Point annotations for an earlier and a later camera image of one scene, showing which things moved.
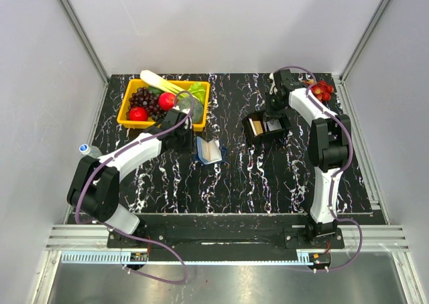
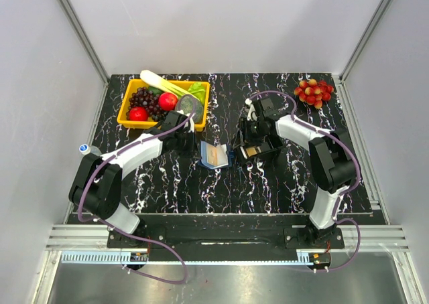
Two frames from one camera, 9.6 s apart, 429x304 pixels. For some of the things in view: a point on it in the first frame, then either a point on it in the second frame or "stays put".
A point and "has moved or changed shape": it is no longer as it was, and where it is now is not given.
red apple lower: x=138 y=114 stays put
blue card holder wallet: x=200 y=153 has moved or changed shape
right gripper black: x=270 y=114 → x=243 y=126
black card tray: x=264 y=131 has moved or changed shape
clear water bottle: x=92 y=150 stays put
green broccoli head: x=198 y=111 stays put
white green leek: x=154 y=79 stays put
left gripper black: x=189 y=148 stays put
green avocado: x=155 y=90 stays put
